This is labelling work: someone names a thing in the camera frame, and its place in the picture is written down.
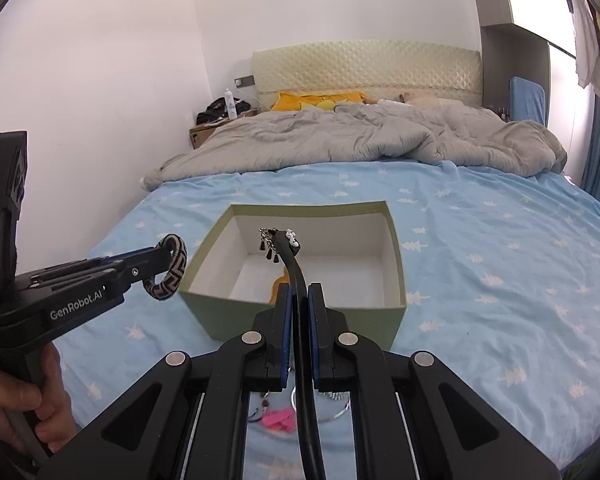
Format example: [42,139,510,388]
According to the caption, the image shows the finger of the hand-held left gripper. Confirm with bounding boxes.
[30,243,174,292]
[29,245,157,285]

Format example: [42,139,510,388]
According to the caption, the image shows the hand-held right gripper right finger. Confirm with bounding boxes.
[307,283,577,480]

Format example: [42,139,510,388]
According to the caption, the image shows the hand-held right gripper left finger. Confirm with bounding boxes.
[35,284,294,480]

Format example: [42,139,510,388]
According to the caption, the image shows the brown patterned woven bracelet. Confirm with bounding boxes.
[142,233,190,302]

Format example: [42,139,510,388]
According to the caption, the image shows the green cardboard box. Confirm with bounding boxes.
[178,200,409,354]

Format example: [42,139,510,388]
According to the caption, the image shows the black choker with charms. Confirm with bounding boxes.
[258,227,327,480]

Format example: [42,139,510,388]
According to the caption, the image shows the silver bangle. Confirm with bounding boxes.
[290,392,354,424]

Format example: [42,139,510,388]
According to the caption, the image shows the pink flower charm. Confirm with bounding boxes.
[262,408,296,432]

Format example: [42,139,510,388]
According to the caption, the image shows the person's left hand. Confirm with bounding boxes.
[0,345,79,461]

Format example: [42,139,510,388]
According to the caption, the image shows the orange gourd pendant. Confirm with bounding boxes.
[267,267,294,307]

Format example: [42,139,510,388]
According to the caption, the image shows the brown cardboard box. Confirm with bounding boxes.
[188,108,259,151]

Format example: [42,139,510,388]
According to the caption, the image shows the black bag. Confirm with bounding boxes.
[196,98,251,125]

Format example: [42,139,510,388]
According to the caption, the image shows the blue tree print bedsheet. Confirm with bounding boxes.
[54,159,600,480]

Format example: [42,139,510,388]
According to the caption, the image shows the grey duvet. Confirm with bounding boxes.
[142,104,569,192]

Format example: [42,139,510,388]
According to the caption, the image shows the yellow pillow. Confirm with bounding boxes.
[271,90,367,113]

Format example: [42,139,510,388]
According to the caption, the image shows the beige cushion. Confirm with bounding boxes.
[365,92,464,110]

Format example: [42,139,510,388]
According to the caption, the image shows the cream quilted headboard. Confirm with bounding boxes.
[251,39,483,111]

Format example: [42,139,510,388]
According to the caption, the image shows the blue towel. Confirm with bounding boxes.
[508,76,548,126]

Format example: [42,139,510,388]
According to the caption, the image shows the grey wardrobe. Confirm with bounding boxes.
[467,0,579,126]

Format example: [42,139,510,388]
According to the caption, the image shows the white hanging garments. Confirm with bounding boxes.
[569,0,600,122]

